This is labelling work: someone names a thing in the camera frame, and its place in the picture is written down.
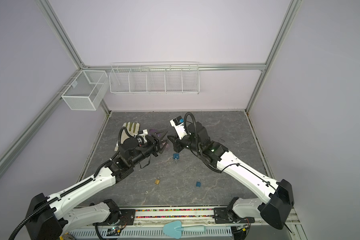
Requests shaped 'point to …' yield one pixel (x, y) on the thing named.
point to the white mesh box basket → (87, 90)
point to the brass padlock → (157, 181)
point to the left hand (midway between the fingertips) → (169, 137)
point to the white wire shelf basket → (154, 78)
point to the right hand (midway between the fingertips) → (168, 137)
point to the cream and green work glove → (132, 129)
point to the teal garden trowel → (174, 228)
